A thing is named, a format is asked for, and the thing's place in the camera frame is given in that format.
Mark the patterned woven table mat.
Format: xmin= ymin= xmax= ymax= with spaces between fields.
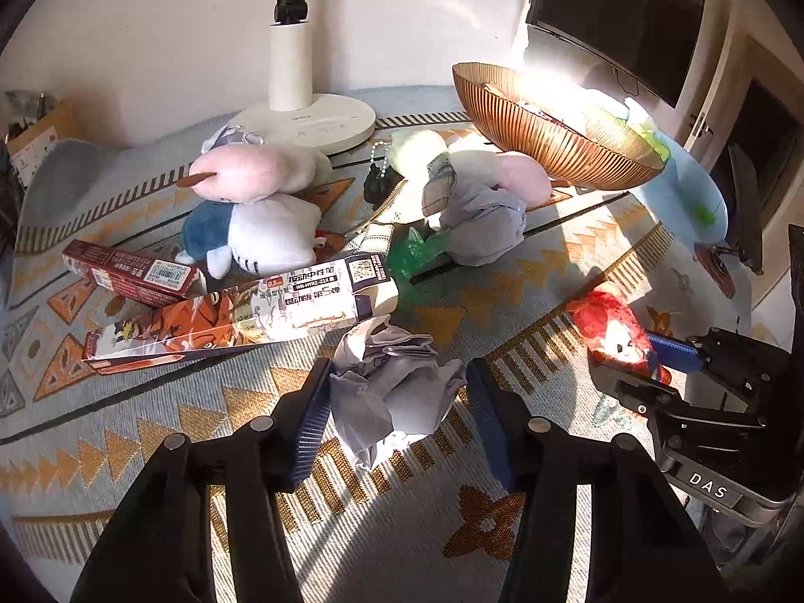
xmin=2 ymin=123 xmax=737 ymax=601

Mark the paper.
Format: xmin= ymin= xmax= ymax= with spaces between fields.
xmin=200 ymin=125 xmax=264 ymax=154

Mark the dark red long box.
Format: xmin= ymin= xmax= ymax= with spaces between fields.
xmin=61 ymin=240 xmax=207 ymax=308

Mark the brown ribbed wicker bowl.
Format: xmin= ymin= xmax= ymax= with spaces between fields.
xmin=452 ymin=63 xmax=664 ymax=190

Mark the beige calligraphy pen cup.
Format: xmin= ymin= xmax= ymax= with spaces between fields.
xmin=7 ymin=99 xmax=82 ymax=189

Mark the large paper ball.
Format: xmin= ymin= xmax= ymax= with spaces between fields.
xmin=423 ymin=159 xmax=526 ymax=267

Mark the green translucent plastic toy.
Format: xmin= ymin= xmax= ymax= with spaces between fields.
xmin=385 ymin=225 xmax=447 ymax=316

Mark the white paper ball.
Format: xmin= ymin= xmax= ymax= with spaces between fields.
xmin=330 ymin=316 xmax=466 ymax=471

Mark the pink dango skewer plush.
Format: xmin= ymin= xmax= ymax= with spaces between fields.
xmin=177 ymin=144 xmax=333 ymax=204

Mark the green white pink dango plush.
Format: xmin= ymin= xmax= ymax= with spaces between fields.
xmin=384 ymin=129 xmax=553 ymax=213

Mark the orange printed long box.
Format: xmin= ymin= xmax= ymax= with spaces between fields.
xmin=82 ymin=252 xmax=398 ymax=374

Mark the white desk lamp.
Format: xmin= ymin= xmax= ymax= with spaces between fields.
xmin=229 ymin=0 xmax=376 ymax=155

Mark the black wall monitor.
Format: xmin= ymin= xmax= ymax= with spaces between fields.
xmin=528 ymin=0 xmax=705 ymax=106

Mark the red furry plush pouch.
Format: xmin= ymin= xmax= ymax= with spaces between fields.
xmin=565 ymin=282 xmax=672 ymax=385

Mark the black keychain figure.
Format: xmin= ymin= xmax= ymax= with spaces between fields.
xmin=362 ymin=140 xmax=404 ymax=210

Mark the blue white cat plush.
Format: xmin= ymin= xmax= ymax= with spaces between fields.
xmin=176 ymin=193 xmax=322 ymax=279

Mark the round blue glass side table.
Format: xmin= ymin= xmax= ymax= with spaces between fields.
xmin=626 ymin=98 xmax=729 ymax=249

